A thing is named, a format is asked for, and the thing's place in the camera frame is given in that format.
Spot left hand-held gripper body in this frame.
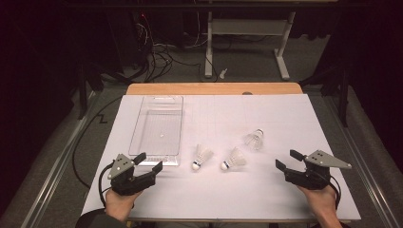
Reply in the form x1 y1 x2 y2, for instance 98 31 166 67
107 153 158 197

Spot white feather shuttlecock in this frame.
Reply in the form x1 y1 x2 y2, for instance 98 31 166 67
221 146 247 172
191 143 215 172

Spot left hand-held gripper cable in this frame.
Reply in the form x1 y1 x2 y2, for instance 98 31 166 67
98 161 116 207

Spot person's left hand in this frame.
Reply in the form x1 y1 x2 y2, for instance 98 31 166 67
105 188 144 222

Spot metal floor rail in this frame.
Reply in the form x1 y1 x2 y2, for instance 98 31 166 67
322 94 403 228
20 91 98 228

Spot person's right hand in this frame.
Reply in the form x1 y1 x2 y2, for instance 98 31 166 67
297 184 338 217

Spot white metal stand frame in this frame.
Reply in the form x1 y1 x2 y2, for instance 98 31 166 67
203 10 297 81

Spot hand-held gripper cable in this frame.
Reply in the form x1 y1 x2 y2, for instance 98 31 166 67
327 175 342 210
98 161 116 207

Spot long black floor cable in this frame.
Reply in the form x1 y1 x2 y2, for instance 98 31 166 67
71 95 123 190

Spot right hand-held gripper cable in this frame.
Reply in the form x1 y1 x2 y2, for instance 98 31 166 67
327 175 342 210

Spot black stand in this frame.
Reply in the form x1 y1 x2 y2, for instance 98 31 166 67
298 61 351 127
75 61 127 121

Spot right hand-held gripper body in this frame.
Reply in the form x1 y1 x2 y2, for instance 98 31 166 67
283 149 353 191

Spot white table cover sheet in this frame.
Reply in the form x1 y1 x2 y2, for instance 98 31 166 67
81 93 362 221

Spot clear plastic tray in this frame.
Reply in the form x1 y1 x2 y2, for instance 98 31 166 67
127 95 184 167

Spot bundle of cables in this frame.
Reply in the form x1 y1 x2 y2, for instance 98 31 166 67
134 12 220 84

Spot translucent white shuttlecock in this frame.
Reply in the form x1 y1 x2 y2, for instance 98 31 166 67
243 127 265 151

